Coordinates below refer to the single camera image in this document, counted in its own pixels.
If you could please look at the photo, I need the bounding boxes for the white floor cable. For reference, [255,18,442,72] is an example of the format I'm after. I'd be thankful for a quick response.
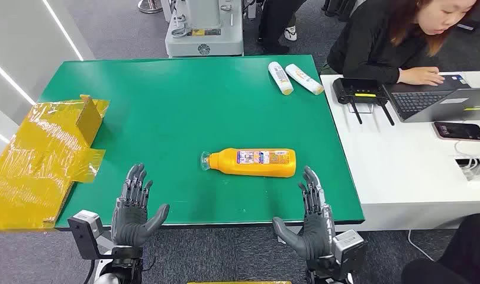
[407,230,436,262]

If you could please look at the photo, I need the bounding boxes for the grey laptop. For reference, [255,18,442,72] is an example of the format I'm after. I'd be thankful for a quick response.
[382,74,480,124]

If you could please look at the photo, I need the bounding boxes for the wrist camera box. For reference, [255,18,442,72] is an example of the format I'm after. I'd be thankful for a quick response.
[67,209,104,260]
[331,230,368,282]

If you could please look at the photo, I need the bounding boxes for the person's hand on laptop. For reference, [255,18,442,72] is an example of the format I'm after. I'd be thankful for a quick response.
[397,66,446,86]

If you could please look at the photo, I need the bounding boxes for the orange bottle with clear cap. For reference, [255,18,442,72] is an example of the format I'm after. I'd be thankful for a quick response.
[200,147,297,179]

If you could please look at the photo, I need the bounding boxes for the black smartphone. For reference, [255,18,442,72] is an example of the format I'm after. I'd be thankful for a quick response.
[432,121,480,142]

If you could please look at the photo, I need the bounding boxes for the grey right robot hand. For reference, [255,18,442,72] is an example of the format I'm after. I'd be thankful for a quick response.
[272,166,337,262]

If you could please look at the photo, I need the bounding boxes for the white bottle with orange print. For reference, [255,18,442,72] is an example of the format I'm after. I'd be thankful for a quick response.
[285,63,325,96]

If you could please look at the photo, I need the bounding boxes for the white bottle with text label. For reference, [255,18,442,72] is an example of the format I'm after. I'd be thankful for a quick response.
[268,61,295,96]

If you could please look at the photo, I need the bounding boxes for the desk cable box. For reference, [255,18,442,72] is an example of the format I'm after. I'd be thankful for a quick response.
[455,157,480,182]

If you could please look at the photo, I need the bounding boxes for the standing person's legs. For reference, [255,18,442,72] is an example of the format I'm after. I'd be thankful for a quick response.
[257,0,307,55]

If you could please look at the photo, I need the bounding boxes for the seated person at laptop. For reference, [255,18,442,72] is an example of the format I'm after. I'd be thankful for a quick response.
[320,0,480,86]

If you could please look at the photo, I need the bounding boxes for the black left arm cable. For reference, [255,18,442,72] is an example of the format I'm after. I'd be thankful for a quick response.
[82,259,96,284]

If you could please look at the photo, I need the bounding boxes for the yellow taped cardboard box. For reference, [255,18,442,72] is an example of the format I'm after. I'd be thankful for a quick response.
[0,94,110,232]

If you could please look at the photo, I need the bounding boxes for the chrome stand base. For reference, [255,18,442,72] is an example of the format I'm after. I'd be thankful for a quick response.
[137,0,163,14]

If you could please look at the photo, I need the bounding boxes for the black router with antennas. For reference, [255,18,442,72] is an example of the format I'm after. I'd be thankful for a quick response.
[332,78,396,127]

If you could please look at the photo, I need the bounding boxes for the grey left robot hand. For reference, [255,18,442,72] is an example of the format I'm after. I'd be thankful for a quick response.
[111,163,170,249]

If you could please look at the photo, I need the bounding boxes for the black bag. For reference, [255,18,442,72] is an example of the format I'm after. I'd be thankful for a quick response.
[322,0,358,22]

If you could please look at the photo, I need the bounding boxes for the person in dark clothes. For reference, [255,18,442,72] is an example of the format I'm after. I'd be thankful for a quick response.
[400,213,480,284]

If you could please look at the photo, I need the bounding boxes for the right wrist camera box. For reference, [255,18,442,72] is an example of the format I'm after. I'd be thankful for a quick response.
[331,230,368,282]

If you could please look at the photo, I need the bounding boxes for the white cable bundle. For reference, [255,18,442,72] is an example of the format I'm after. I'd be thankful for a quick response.
[454,140,480,176]

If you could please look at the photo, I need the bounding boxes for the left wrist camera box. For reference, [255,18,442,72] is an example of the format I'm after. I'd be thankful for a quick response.
[67,209,104,260]

